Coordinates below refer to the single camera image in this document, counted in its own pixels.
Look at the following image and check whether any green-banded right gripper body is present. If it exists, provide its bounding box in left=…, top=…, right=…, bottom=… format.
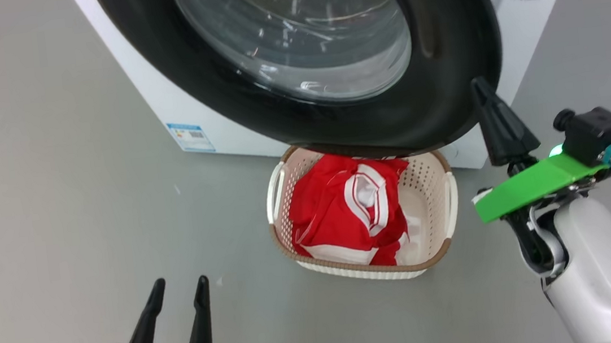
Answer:
left=468, top=139, right=611, bottom=225

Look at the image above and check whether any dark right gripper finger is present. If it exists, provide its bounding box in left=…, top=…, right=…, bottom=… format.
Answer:
left=480, top=72, right=543, bottom=167
left=470, top=75, right=515, bottom=170

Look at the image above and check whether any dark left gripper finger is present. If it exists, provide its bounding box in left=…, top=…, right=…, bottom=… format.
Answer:
left=120, top=278, right=172, bottom=343
left=171, top=274, right=216, bottom=343

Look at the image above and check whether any black round glass washer door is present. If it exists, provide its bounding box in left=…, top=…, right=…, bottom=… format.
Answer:
left=93, top=0, right=513, bottom=188

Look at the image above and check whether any red garment with white trim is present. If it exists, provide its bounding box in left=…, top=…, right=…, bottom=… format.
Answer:
left=283, top=145, right=421, bottom=277

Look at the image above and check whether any cream perforated basket brown rim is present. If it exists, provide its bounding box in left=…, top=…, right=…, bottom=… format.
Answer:
left=259, top=129, right=467, bottom=293

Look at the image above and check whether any white front-load washing machine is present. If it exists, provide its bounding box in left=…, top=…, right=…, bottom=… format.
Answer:
left=69, top=0, right=605, bottom=210

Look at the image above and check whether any blue-edged energy label sticker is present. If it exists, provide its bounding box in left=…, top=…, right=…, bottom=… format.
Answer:
left=166, top=118, right=217, bottom=158

